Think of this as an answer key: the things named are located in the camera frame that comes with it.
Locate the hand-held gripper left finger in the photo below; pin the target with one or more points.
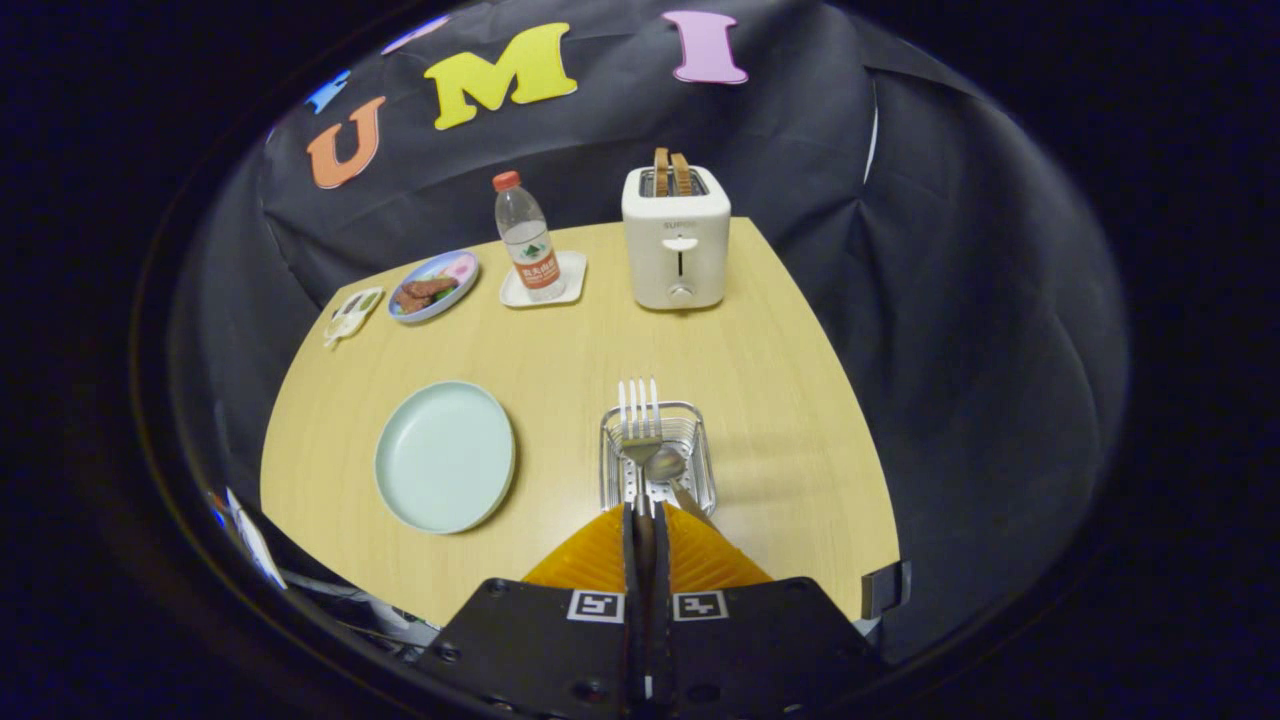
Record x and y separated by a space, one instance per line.
629 560

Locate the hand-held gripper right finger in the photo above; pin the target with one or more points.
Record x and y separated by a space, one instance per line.
663 560

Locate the light green plate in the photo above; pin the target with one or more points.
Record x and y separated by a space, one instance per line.
445 455

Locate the black clamp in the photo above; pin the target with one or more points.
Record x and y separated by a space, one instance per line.
885 590

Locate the white square coaster tray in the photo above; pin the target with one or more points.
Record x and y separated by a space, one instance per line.
572 275

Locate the white toaster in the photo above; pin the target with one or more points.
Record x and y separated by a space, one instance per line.
700 260

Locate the colourful patterned plate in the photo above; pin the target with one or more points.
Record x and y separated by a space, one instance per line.
462 270

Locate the brown meat pieces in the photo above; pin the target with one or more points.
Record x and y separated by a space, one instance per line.
425 293

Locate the clear water bottle red cap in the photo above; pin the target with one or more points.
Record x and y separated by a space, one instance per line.
525 235

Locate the small white patterned dish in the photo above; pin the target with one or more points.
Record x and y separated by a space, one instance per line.
352 317

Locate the brown toast slice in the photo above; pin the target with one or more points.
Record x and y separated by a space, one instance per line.
681 175
661 172

